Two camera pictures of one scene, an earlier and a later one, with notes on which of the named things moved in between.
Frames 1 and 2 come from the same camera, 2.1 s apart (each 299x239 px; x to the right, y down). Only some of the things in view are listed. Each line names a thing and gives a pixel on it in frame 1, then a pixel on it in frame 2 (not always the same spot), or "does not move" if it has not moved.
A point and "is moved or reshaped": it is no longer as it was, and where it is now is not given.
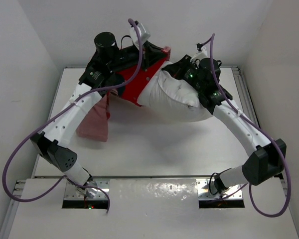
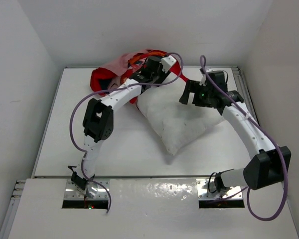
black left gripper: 150,50 -> 162,74
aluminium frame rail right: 244,96 does not move
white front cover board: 157,208 does not move
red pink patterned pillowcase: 93,124 is moved or reshaped
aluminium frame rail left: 12,208 does not move
